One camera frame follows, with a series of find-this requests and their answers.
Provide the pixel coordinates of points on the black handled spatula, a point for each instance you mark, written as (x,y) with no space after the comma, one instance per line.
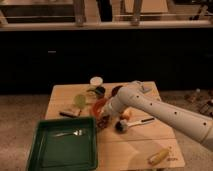
(70,112)

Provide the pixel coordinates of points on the white lidded cup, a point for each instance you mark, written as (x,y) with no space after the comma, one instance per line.
(96,81)

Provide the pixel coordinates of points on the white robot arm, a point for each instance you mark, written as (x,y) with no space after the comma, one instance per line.
(194,125)

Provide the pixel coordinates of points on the light green plastic cup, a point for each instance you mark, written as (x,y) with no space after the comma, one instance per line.
(80,101)

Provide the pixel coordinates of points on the orange bowl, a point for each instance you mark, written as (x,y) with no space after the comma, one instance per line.
(97,107)

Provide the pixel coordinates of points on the dark brown bowl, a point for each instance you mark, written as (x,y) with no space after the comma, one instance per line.
(115,90)

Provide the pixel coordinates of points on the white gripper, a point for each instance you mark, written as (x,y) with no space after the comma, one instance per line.
(111,108)

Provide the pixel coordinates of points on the dark green cup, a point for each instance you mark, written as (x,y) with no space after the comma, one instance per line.
(99,91)

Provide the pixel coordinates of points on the dark red grape bunch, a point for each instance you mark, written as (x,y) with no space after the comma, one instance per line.
(102,122)

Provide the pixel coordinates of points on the green plastic tray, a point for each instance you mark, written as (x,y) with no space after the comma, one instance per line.
(66,153)

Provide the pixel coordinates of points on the grey blue triangular cloth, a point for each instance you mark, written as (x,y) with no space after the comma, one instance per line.
(145,89)

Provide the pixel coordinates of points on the silver fork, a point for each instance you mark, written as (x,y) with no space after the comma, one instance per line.
(75,133)

